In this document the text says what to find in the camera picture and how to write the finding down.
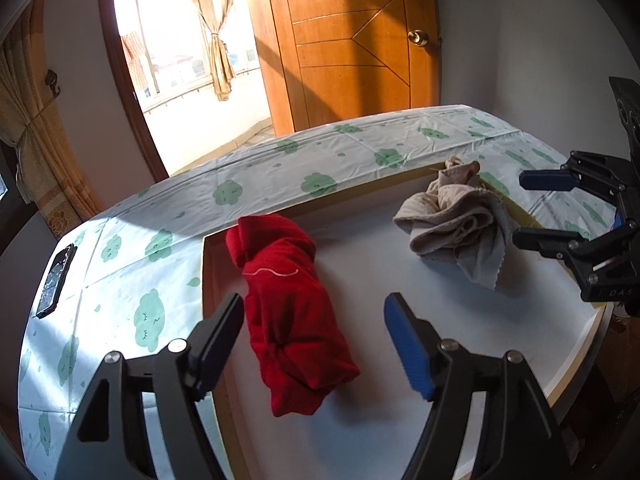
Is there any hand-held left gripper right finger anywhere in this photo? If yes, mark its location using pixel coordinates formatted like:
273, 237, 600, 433
384, 292, 576, 480

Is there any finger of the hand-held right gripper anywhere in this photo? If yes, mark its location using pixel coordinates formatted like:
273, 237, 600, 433
519, 151, 631, 206
512, 220, 633, 302

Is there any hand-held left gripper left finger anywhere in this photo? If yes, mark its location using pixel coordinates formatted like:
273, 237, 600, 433
52, 292, 246, 480

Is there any shallow cardboard box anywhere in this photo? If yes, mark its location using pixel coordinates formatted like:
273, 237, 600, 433
201, 160, 616, 480

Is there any red underwear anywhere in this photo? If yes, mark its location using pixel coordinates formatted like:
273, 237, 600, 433
225, 213, 362, 418

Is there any beige underwear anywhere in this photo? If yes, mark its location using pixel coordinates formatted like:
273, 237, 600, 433
392, 156, 512, 291

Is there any cloud print tablecloth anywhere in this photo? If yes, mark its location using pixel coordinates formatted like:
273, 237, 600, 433
17, 105, 621, 480

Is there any dark wooden desk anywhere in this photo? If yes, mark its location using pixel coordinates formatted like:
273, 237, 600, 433
545, 305, 626, 431

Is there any black phone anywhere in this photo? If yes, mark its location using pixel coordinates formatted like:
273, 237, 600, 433
35, 243, 78, 319

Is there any wooden door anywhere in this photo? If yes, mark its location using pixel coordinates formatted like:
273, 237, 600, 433
250, 0, 443, 136

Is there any yellow patterned curtain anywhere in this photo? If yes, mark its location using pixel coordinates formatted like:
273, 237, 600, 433
0, 0, 103, 241

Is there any dark framed window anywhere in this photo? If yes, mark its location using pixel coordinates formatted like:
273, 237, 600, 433
0, 140, 26, 223

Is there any orange hanging towel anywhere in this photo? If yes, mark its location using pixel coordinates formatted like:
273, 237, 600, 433
121, 31, 151, 92

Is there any beige doorway curtain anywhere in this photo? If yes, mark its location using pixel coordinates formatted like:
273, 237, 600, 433
180, 0, 238, 102

